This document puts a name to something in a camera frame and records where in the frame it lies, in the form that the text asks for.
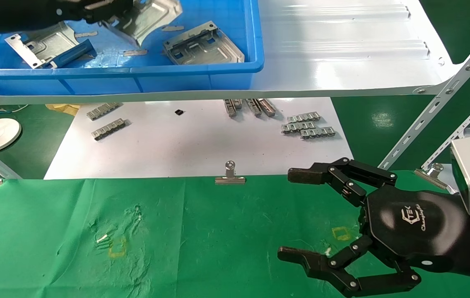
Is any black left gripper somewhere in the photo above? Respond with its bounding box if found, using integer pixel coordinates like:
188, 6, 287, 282
0, 0, 134, 35

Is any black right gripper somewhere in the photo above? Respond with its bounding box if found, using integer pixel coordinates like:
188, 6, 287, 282
277, 157, 467, 298

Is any stamped metal bracket part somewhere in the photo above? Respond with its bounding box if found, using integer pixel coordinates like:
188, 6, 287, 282
4, 22, 79, 70
161, 21, 246, 66
101, 0, 184, 48

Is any blue plastic bin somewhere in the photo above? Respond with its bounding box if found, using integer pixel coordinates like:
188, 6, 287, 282
0, 0, 265, 97

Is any metal hinge strip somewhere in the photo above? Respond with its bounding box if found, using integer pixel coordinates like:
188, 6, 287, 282
257, 99, 277, 117
246, 99, 263, 117
87, 102, 120, 121
92, 118, 130, 141
300, 127, 337, 139
224, 99, 243, 118
287, 112, 321, 123
281, 122, 316, 134

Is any yellow crumpled bag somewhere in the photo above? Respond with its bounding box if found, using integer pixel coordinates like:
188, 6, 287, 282
45, 103, 82, 116

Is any green table cloth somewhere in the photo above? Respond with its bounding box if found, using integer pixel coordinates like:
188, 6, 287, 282
0, 170, 470, 298

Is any white floor sheet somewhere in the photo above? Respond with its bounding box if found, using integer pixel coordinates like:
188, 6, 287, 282
44, 98, 354, 180

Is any white metal shelf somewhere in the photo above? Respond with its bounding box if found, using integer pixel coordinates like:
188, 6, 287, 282
0, 0, 464, 105

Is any short slotted angle strut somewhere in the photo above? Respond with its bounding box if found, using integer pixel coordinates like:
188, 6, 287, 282
421, 85, 470, 170

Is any long slotted angle strut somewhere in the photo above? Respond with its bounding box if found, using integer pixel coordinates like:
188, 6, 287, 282
378, 30, 470, 171

